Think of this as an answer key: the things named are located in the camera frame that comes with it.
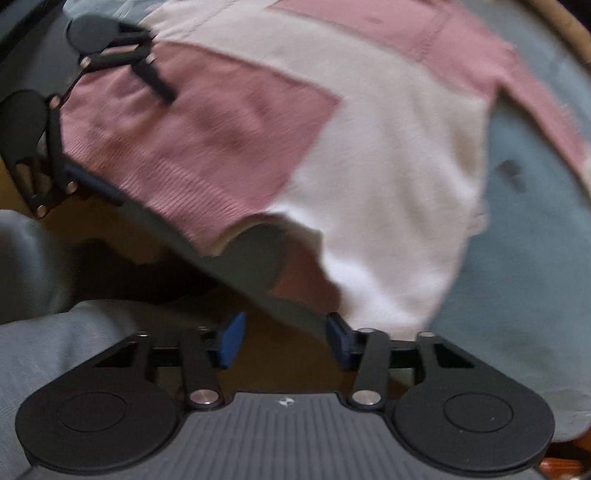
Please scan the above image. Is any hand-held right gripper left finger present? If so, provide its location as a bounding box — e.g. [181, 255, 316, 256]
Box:
[92, 311, 246, 409]

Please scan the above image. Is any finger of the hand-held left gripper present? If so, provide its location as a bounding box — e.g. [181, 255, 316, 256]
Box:
[78, 27, 177, 103]
[18, 95, 124, 217]

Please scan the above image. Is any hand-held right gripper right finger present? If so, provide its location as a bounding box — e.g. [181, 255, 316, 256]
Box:
[325, 313, 476, 409]

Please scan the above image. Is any pink and cream knit sweater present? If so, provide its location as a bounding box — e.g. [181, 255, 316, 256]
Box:
[58, 0, 591, 337]

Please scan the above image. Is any blue floral bed sheet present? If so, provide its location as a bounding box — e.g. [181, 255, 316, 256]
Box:
[115, 0, 591, 444]

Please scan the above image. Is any folded floral quilt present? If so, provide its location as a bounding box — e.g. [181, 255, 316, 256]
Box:
[524, 0, 591, 65]

